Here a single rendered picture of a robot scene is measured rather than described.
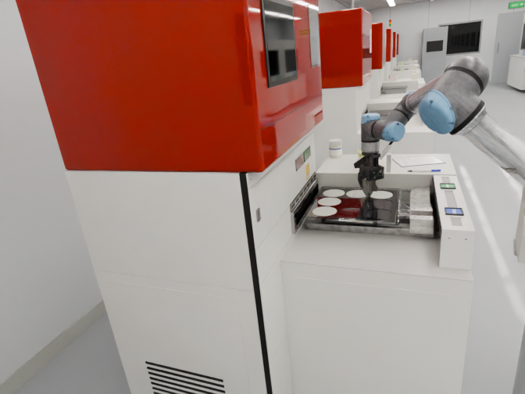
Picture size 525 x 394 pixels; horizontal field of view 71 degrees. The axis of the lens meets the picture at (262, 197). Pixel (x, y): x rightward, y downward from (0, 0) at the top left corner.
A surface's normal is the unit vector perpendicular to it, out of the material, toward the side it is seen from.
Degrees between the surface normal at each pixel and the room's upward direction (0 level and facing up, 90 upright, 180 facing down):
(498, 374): 0
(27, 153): 90
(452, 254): 90
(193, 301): 90
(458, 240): 90
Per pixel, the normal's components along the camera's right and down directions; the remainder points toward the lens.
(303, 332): -0.35, 0.36
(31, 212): 0.93, 0.04
